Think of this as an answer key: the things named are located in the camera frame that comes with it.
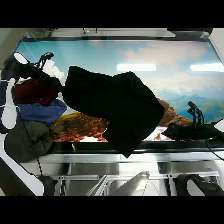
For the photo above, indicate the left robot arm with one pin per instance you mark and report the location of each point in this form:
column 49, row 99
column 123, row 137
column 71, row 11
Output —
column 20, row 181

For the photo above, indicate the black garment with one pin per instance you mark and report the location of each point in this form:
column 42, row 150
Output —
column 116, row 106

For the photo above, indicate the blue garment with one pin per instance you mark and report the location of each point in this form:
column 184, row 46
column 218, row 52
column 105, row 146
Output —
column 41, row 111

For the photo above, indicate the olive green garment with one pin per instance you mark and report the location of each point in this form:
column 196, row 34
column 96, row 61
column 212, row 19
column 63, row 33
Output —
column 28, row 140

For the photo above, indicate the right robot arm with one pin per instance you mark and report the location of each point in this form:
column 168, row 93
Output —
column 186, row 132

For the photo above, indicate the maroon garment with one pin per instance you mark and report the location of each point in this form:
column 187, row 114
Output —
column 33, row 92

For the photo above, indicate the white garment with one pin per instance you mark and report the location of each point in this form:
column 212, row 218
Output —
column 53, row 70

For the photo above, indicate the silver frame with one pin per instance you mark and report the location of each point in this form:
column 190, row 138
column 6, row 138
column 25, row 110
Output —
column 110, row 166

